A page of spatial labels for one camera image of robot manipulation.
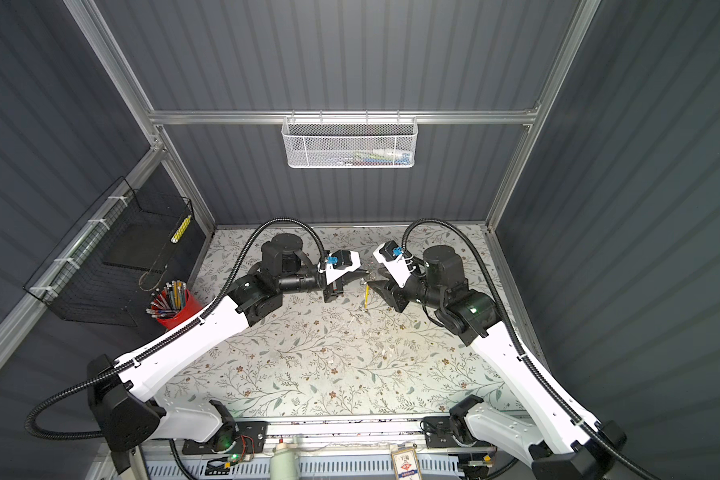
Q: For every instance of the yellow marker in basket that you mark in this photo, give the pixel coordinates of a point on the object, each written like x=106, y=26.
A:
x=181, y=229

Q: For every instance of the black wire basket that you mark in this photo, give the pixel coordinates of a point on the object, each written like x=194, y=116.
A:
x=107, y=274

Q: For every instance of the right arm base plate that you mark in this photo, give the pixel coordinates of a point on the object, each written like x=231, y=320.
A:
x=439, y=434

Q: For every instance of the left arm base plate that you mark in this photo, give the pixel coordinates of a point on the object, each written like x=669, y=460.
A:
x=246, y=438

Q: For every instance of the black stapler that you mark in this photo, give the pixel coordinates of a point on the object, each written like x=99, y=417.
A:
x=130, y=464

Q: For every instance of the playing card box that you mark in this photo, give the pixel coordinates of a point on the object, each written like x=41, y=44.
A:
x=405, y=464

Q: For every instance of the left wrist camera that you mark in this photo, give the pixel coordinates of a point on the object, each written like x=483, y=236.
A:
x=340, y=263

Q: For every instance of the white bottle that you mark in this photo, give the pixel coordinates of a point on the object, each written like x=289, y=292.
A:
x=284, y=462

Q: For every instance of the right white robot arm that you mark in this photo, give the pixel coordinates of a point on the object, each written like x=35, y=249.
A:
x=561, y=439

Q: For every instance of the red pencil cup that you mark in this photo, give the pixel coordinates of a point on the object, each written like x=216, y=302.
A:
x=173, y=305

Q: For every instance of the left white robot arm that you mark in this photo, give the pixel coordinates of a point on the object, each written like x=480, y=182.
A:
x=127, y=407

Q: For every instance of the white wire mesh basket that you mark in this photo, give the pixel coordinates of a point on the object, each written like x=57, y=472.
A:
x=364, y=144

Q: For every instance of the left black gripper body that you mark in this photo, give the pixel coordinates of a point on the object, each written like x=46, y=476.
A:
x=332, y=291

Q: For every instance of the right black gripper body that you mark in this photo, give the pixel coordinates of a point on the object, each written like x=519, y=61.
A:
x=399, y=295

